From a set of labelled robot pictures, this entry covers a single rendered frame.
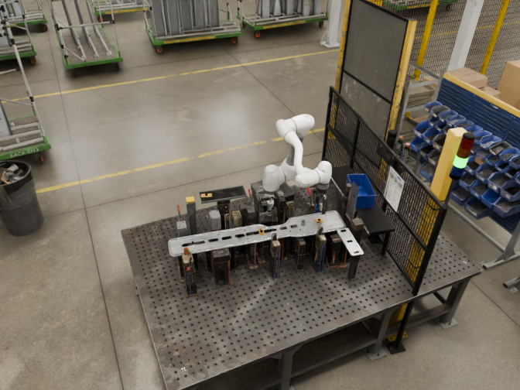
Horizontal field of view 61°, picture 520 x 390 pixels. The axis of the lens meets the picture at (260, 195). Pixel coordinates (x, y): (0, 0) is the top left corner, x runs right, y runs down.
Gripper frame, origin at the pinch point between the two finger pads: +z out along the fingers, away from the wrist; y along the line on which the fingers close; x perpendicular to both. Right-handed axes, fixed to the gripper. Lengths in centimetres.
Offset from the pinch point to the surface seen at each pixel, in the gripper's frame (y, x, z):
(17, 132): -345, -291, 85
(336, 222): 4.0, 13.5, 14.9
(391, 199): 11, 54, -6
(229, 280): 20, -77, 39
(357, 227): 16.9, 25.0, 11.2
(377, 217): 9.9, 45.7, 12.0
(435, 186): 48, 58, -45
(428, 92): -176, 205, 6
